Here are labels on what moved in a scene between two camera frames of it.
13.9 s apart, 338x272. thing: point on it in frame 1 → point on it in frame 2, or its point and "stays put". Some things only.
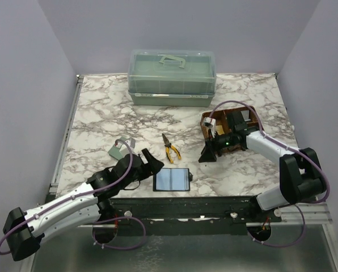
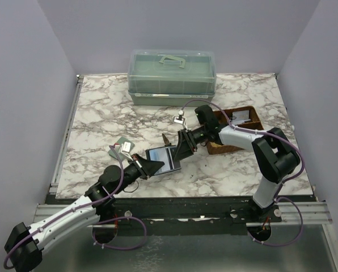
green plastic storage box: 172,77 stays put
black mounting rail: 184,216 stays put
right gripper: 207,154 → 186,145
